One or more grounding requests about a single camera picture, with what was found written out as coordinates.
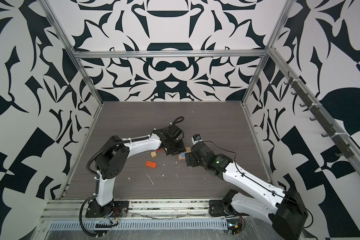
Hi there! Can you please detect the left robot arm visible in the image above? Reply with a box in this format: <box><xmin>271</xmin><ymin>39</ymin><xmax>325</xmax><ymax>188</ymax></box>
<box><xmin>86</xmin><ymin>124</ymin><xmax>185</xmax><ymax>208</ymax></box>

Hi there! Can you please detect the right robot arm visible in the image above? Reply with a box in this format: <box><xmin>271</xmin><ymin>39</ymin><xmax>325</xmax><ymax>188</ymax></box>
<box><xmin>185</xmin><ymin>141</ymin><xmax>309</xmax><ymax>240</ymax></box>

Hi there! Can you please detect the orange wood block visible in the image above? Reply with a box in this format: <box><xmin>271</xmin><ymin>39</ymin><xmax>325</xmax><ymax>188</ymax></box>
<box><xmin>145</xmin><ymin>161</ymin><xmax>157</xmax><ymax>169</ymax></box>

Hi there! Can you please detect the green circuit board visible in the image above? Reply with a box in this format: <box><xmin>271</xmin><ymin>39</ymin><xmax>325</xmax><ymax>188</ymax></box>
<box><xmin>227</xmin><ymin>219</ymin><xmax>245</xmax><ymax>235</ymax></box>

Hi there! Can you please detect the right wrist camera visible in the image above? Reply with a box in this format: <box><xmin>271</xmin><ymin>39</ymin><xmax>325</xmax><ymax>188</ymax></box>
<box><xmin>192</xmin><ymin>134</ymin><xmax>202</xmax><ymax>145</ymax></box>

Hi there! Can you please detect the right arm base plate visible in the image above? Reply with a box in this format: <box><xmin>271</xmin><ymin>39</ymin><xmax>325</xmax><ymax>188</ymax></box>
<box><xmin>209</xmin><ymin>200</ymin><xmax>249</xmax><ymax>218</ymax></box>

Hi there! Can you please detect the white slotted cable duct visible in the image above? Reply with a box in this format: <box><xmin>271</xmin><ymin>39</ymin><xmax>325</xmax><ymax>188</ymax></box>
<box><xmin>47</xmin><ymin>218</ymin><xmax>229</xmax><ymax>231</ymax></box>

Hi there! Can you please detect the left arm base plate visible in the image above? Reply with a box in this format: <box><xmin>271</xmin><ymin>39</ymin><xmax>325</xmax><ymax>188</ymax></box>
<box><xmin>85</xmin><ymin>200</ymin><xmax>130</xmax><ymax>218</ymax></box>

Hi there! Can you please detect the aluminium frame crossbar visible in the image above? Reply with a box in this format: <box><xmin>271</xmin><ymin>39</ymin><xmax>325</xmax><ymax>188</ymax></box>
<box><xmin>73</xmin><ymin>50</ymin><xmax>266</xmax><ymax>59</ymax></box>

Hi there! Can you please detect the black corrugated cable conduit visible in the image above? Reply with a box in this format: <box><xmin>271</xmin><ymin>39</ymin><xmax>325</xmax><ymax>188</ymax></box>
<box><xmin>78</xmin><ymin>116</ymin><xmax>185</xmax><ymax>238</ymax></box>

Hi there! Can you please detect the aluminium front rail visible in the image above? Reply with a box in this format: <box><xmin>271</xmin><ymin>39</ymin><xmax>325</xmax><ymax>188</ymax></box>
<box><xmin>38</xmin><ymin>197</ymin><xmax>296</xmax><ymax>221</ymax></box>

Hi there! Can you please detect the wall hook rack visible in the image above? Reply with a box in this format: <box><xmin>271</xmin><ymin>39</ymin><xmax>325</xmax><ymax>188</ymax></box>
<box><xmin>284</xmin><ymin>72</ymin><xmax>355</xmax><ymax>159</ymax></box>

